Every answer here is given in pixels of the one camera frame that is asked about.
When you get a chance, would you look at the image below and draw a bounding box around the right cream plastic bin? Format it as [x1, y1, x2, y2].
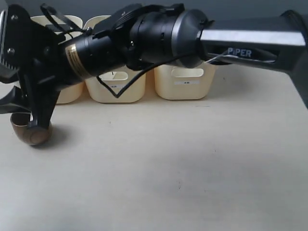
[154, 63, 217, 100]

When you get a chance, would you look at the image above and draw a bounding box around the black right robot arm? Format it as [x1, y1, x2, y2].
[0, 3, 308, 129]

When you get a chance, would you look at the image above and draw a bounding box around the left cream plastic bin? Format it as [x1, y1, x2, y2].
[31, 15, 84, 104]

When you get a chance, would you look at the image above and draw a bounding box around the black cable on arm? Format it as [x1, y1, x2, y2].
[96, 51, 205, 100]

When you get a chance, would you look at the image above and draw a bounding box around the cream plastic bin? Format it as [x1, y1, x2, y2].
[154, 63, 217, 100]
[31, 15, 84, 104]
[84, 14, 147, 103]

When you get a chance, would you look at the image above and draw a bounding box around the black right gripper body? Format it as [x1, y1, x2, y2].
[0, 3, 94, 102]

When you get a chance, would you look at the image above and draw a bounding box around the middle cream plastic bin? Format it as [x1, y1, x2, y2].
[84, 14, 147, 103]

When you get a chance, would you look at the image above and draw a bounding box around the brown wooden cup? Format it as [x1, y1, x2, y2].
[10, 113, 53, 146]

